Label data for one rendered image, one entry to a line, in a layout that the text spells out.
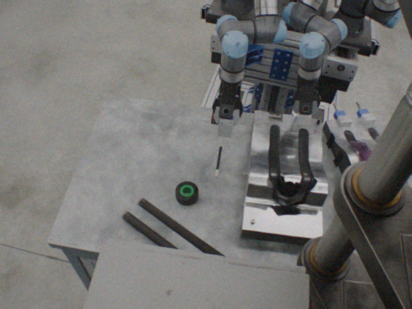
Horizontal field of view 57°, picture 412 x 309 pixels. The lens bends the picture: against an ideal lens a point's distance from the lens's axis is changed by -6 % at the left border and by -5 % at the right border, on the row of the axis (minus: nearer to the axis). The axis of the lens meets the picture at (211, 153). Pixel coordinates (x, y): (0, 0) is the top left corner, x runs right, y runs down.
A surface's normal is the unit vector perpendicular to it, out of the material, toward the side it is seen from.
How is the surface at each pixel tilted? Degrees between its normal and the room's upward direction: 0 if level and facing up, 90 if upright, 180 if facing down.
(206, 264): 0
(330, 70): 90
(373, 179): 90
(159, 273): 0
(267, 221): 0
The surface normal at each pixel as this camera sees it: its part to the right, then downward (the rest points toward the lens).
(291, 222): 0.05, -0.61
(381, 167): -0.84, 0.41
